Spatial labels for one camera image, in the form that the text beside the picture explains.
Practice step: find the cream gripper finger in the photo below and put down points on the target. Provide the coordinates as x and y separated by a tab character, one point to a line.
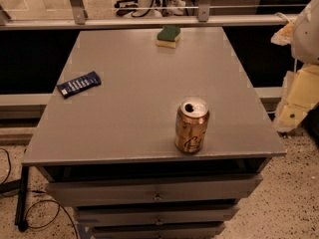
300	95
284	35

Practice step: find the orange soda can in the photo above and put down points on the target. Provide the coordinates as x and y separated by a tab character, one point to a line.
191	123

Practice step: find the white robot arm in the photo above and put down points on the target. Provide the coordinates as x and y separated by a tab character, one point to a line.
305	37

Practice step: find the white sneaker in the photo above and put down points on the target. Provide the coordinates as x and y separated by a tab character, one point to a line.
175	7

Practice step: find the grey top drawer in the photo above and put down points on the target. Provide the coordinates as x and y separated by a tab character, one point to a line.
175	189

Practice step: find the grey drawer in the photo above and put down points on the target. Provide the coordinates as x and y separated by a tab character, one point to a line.
175	189
157	215
200	230

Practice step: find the green yellow sponge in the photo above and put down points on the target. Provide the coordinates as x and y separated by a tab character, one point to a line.
168	36

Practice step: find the grey middle drawer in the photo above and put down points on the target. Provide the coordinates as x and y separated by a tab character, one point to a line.
157	215

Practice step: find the blue snack wrapper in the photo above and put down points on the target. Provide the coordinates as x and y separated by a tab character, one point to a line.
80	84

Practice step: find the grey metal railing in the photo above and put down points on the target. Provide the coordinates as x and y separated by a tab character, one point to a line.
68	14

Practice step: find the grey bottom drawer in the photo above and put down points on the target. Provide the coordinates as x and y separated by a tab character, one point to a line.
200	230

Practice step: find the black table leg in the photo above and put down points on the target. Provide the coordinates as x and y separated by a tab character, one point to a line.
20	220

